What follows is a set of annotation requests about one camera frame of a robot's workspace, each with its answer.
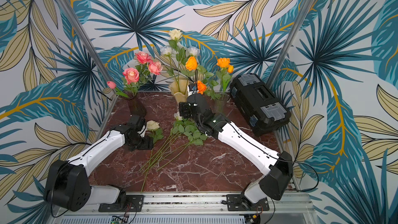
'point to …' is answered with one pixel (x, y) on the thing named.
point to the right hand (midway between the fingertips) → (187, 101)
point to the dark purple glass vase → (136, 105)
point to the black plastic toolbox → (259, 106)
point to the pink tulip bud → (112, 85)
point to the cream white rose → (181, 54)
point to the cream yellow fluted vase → (182, 96)
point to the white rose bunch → (184, 133)
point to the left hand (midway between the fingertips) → (145, 148)
